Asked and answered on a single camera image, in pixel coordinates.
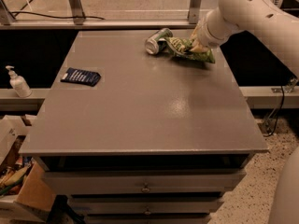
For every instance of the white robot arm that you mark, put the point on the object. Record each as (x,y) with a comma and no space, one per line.
(279,32)

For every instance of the grey drawer cabinet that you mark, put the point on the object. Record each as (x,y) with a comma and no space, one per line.
(158,140)

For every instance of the white pump sanitizer bottle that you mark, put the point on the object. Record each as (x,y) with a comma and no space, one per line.
(18,83)

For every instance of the metal railing frame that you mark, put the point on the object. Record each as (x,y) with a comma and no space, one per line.
(103,14)

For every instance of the cardboard box with items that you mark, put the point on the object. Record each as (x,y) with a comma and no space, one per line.
(23,195)

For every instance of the dark blue snack packet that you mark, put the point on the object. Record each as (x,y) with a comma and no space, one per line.
(79,76)

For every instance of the green soda can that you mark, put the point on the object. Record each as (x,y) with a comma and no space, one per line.
(156,42)

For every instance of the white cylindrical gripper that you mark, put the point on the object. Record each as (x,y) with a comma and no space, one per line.
(205,35)

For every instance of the green jalapeno chip bag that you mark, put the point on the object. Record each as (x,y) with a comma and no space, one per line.
(180,47)

